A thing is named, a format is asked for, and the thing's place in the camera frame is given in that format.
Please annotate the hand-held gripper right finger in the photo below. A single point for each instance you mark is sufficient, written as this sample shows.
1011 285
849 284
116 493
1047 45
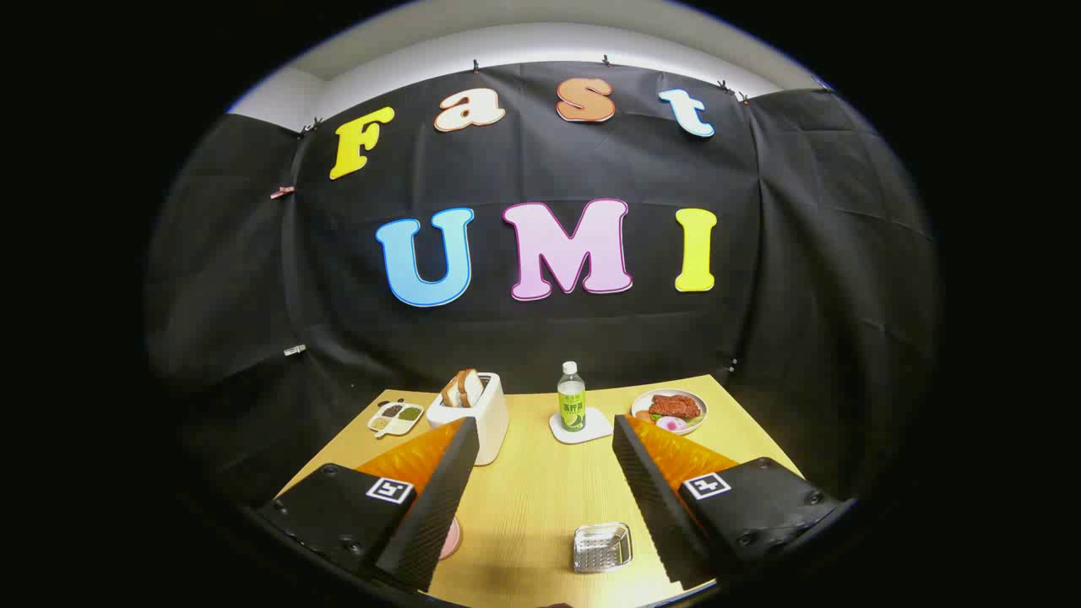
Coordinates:
654 507

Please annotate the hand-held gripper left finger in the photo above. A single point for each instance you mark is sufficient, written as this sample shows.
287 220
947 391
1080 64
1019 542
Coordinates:
431 515

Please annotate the pink plate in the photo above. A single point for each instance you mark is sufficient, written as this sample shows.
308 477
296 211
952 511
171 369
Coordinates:
451 540

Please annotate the white coaster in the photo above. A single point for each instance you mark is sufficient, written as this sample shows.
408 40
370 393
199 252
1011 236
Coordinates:
595 426

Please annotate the brown meat piece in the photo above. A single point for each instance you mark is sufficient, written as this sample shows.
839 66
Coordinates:
674 406

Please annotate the white divided condiment dish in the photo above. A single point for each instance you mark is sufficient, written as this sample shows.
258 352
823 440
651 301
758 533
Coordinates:
395 417

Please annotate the white toaster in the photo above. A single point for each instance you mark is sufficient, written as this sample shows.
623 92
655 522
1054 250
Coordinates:
486 426

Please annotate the white plate of food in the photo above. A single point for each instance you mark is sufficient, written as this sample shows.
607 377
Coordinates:
699 404

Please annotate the toast bread slice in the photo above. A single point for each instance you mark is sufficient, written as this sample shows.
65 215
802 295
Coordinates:
473 387
452 391

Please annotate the green label drink bottle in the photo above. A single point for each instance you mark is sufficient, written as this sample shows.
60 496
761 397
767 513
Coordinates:
572 405

